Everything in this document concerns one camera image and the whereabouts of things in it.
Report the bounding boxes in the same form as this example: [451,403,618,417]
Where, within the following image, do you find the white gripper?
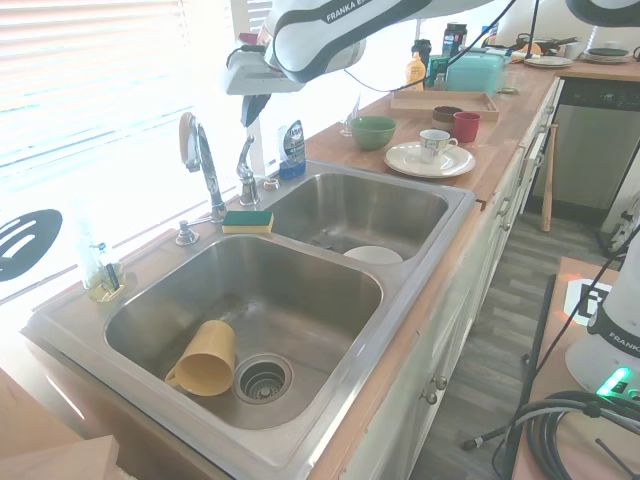
[224,47,305,128]

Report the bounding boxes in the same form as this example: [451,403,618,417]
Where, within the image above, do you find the chrome sink faucet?
[178,111,227,224]

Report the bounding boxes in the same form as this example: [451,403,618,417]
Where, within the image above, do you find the blue dish soap bottle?
[277,119,307,180]

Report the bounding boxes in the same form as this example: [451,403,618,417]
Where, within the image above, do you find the clear wine glass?
[339,96,362,139]

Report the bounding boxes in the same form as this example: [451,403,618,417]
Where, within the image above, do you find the yellow green sponge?
[221,210,275,235]

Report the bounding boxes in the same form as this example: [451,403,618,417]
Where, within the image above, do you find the green bowl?
[350,115,397,152]

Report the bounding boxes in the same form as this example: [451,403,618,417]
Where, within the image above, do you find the chrome soap dispenser pump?
[174,218,201,247]

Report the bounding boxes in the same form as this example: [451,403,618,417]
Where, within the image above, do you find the white window blinds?
[0,0,274,306]

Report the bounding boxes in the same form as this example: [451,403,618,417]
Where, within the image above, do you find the yellow mustard bottle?
[405,51,426,92]

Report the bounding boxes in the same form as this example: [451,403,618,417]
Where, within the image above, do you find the dark bottle black cap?
[411,38,432,71]

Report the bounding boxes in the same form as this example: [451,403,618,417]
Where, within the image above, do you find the white patterned teacup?
[418,129,459,166]

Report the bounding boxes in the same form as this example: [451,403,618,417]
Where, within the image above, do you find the wooden tray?
[390,90,501,123]

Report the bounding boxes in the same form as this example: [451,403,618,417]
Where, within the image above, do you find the brown ceramic cup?
[432,105,464,133]

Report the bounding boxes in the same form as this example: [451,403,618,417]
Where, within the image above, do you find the white bowl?
[342,245,404,266]

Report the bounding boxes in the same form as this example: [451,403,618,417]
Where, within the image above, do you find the stainless steel double sink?
[22,159,477,472]

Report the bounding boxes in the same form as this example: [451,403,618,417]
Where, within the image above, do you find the cream dinner plate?
[384,141,476,179]

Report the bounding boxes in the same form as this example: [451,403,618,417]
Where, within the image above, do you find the black canister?
[442,22,470,57]

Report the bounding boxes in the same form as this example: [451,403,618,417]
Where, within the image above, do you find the red cup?
[453,111,482,143]

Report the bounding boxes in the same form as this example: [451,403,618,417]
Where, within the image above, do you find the teal box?
[445,51,510,100]

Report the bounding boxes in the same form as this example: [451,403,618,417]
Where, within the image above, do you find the yellow brush holder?
[85,271,139,304]

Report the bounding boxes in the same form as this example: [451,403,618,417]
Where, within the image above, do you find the yellow plastic mug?
[164,320,236,398]

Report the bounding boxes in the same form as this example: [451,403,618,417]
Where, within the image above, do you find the black slotted spatula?
[0,209,64,284]

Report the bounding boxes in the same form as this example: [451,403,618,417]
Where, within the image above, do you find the perforated metal drain strainer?
[233,353,295,404]

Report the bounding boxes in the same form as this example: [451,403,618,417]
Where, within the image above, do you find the stack of cream plates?
[523,55,574,69]

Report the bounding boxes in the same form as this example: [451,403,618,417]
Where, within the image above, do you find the white kitchen cabinets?
[309,79,566,480]

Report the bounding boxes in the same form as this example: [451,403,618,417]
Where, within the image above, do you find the stainless steel dishwasher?
[528,77,640,214]

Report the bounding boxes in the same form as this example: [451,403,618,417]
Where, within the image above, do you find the stack of green-rimmed plates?
[579,47,630,65]

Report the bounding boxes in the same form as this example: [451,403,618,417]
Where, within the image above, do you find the black stand pole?
[519,273,557,401]

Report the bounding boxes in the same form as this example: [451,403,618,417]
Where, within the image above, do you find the black white marker tag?
[563,279,615,327]

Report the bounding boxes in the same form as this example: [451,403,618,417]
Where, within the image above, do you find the light wooden board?
[0,367,120,480]

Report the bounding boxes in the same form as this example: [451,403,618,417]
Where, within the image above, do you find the chrome faucet handle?
[235,134,261,207]

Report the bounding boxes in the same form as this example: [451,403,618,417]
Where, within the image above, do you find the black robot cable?
[343,0,517,94]

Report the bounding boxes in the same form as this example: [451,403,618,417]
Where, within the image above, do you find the coiled black cables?
[492,389,640,480]

